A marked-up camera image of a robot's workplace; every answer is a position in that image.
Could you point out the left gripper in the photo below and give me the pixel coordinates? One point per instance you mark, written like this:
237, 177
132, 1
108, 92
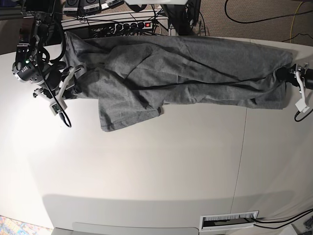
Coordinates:
297, 76

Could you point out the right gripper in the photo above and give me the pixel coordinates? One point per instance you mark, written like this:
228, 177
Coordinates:
31, 73

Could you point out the grey T-shirt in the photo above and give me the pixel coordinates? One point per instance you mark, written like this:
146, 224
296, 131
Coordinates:
132, 77

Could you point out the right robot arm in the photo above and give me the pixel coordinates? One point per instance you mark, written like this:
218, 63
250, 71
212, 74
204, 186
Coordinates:
41, 52

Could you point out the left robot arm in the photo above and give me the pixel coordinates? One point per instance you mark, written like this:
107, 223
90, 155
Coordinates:
285, 74

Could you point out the white power strip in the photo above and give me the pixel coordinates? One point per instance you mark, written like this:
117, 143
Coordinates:
132, 27

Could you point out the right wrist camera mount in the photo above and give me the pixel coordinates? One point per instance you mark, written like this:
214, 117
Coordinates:
61, 93

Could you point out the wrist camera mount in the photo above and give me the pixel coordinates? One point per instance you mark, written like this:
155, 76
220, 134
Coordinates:
61, 93
302, 104

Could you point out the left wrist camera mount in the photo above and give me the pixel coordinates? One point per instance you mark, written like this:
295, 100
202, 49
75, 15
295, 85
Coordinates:
302, 104

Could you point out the white overhead camera mount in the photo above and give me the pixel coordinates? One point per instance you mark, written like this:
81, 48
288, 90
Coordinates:
170, 2

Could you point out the table cable grommet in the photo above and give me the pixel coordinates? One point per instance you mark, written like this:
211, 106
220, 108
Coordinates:
223, 222

